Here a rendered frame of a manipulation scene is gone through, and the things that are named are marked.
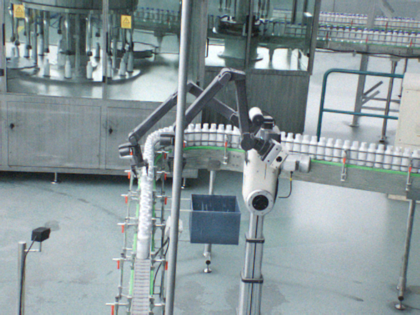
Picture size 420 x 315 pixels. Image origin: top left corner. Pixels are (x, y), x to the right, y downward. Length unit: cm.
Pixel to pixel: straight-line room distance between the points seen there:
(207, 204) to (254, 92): 463
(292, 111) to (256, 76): 63
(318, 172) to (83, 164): 280
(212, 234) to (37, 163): 335
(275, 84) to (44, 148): 315
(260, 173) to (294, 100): 547
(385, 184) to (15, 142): 368
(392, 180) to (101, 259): 235
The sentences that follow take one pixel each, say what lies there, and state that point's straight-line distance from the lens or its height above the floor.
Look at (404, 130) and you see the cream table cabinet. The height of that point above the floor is 73.
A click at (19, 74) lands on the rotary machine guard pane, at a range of 798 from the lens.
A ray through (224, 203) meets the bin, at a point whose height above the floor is 89.
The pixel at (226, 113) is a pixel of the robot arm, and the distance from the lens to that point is 477.
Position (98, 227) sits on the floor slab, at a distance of 724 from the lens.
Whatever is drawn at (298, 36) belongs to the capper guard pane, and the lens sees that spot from 986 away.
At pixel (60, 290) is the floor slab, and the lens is 620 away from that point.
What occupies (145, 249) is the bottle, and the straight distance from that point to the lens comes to 426.
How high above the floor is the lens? 281
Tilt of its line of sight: 17 degrees down
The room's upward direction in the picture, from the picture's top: 4 degrees clockwise
